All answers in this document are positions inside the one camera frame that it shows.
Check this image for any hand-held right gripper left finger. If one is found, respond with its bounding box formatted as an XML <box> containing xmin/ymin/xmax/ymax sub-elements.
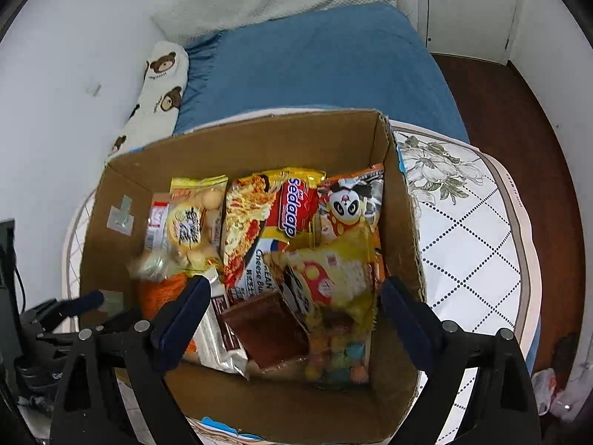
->
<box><xmin>49</xmin><ymin>275</ymin><xmax>212</xmax><ymax>445</ymax></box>

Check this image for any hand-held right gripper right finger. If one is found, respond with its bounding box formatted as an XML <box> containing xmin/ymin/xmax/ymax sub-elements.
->
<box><xmin>379</xmin><ymin>276</ymin><xmax>543</xmax><ymax>445</ymax></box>

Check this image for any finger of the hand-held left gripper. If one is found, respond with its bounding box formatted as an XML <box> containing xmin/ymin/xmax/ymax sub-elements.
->
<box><xmin>25</xmin><ymin>290</ymin><xmax>106</xmax><ymax>332</ymax></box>

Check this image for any white brown snack packet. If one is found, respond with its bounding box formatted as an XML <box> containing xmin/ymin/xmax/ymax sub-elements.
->
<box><xmin>192</xmin><ymin>274</ymin><xmax>252</xmax><ymax>378</ymax></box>

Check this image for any cardboard box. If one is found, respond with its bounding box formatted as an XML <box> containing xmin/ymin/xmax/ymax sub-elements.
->
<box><xmin>78</xmin><ymin>108</ymin><xmax>428</xmax><ymax>444</ymax></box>

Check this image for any yellow colourful ball snack packet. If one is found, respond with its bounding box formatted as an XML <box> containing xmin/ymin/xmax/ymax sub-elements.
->
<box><xmin>268</xmin><ymin>222</ymin><xmax>378</xmax><ymax>386</ymax></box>

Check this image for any red white snack box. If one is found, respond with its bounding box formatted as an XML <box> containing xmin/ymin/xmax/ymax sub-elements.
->
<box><xmin>145</xmin><ymin>191</ymin><xmax>173</xmax><ymax>253</ymax></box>

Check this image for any orange panda snack packet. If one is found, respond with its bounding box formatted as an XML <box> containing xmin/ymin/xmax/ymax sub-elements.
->
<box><xmin>316</xmin><ymin>163</ymin><xmax>387</xmax><ymax>244</ymax></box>

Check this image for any white diamond pattern quilt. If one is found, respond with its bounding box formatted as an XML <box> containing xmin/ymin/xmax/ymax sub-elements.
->
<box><xmin>60</xmin><ymin>185</ymin><xmax>520</xmax><ymax>445</ymax></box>

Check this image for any yellow red noodle packet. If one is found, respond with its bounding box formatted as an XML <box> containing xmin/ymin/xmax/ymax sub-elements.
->
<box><xmin>223</xmin><ymin>166</ymin><xmax>326</xmax><ymax>307</ymax></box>

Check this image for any crumpled plastic bag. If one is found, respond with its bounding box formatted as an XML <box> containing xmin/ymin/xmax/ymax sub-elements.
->
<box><xmin>530</xmin><ymin>367</ymin><xmax>582</xmax><ymax>423</ymax></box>

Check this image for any floral mattress sheet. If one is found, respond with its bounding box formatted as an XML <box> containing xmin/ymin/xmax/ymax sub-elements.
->
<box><xmin>388</xmin><ymin>121</ymin><xmax>544</xmax><ymax>381</ymax></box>

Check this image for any bear print pillow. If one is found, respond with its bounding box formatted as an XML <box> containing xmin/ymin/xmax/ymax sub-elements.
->
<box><xmin>106</xmin><ymin>41</ymin><xmax>191</xmax><ymax>157</ymax></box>

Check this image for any blue blanket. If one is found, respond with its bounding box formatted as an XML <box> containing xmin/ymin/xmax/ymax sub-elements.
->
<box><xmin>172</xmin><ymin>1</ymin><xmax>472</xmax><ymax>145</ymax></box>

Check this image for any white cabinet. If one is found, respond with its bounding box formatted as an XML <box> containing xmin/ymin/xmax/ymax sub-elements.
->
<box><xmin>414</xmin><ymin>0</ymin><xmax>526</xmax><ymax>66</ymax></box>

